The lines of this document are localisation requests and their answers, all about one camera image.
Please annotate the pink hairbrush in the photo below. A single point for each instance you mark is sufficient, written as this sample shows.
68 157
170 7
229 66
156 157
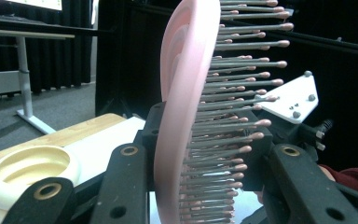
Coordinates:
183 77

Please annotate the cream ribbed cup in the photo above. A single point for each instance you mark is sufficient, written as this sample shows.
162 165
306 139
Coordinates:
0 186

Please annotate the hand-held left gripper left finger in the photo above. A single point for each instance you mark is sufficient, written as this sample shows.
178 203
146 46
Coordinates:
155 124

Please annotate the white metal desk frame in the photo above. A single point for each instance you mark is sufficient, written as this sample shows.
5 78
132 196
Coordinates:
23 77

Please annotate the bright monitor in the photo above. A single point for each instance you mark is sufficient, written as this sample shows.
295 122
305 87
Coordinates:
43 3

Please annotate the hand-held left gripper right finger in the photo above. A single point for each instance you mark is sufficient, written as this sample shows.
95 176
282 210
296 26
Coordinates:
258 168

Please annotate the black curtain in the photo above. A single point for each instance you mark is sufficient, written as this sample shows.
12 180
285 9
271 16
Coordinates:
59 62

